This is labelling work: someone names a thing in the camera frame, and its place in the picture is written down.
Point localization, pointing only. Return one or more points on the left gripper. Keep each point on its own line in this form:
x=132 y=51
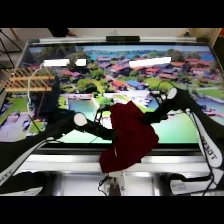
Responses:
x=106 y=132

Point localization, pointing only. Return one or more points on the red garment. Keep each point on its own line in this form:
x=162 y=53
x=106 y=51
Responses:
x=131 y=140

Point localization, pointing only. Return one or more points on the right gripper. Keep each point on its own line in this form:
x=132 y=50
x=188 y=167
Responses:
x=154 y=117

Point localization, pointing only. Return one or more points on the black tripod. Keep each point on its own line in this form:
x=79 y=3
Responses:
x=7 y=46

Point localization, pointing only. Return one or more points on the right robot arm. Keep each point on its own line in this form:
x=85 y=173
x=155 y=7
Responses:
x=203 y=123

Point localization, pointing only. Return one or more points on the silver frame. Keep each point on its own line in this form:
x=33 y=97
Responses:
x=80 y=166

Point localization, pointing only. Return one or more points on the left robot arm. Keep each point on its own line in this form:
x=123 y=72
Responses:
x=20 y=150

